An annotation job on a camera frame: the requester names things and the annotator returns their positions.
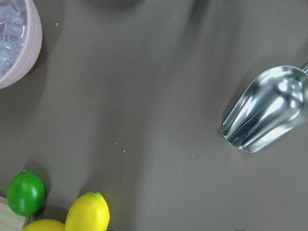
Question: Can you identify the yellow lemon lower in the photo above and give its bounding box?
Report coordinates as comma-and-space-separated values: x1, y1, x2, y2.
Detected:
64, 191, 110, 231

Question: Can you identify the yellow lemon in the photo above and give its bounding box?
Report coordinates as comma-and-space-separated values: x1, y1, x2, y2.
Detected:
64, 191, 110, 231
22, 219, 64, 231

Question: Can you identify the clear ice cubes pile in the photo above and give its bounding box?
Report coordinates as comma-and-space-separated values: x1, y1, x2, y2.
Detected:
0, 0, 27, 77

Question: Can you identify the pink bowl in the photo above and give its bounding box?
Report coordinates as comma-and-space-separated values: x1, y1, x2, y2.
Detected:
0, 0, 42, 89

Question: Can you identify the silver metal ice scoop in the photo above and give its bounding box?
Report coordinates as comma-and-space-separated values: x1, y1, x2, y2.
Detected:
222, 64, 308, 153

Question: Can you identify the yellow lemon upper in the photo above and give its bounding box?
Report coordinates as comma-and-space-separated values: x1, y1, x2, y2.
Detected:
22, 219, 64, 231

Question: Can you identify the bamboo cutting board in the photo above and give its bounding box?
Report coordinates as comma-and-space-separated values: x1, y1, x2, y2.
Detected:
0, 197, 29, 231

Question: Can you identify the green lime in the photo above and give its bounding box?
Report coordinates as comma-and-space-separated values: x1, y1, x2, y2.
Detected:
7, 170, 45, 218

